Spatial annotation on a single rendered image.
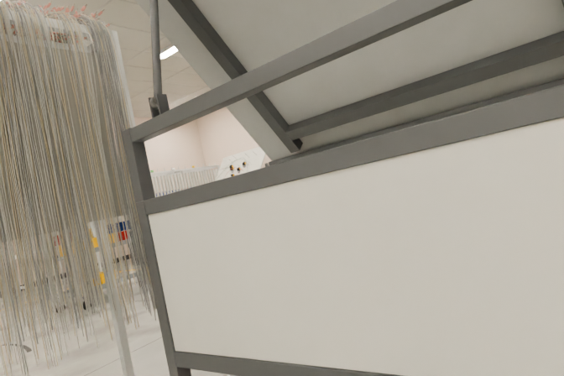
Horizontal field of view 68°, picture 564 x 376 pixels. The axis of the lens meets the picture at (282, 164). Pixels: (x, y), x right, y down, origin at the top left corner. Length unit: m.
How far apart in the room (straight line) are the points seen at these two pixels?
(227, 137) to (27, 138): 10.13
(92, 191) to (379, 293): 0.98
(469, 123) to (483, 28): 0.53
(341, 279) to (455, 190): 0.26
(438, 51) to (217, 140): 10.66
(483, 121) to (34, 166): 1.17
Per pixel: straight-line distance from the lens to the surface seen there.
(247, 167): 7.75
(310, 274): 0.83
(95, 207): 1.45
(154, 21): 1.21
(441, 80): 1.19
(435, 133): 0.67
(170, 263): 1.13
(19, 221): 1.35
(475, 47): 1.19
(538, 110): 0.65
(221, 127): 11.56
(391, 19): 0.72
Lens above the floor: 0.75
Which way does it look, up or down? 4 degrees up
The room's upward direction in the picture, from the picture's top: 12 degrees counter-clockwise
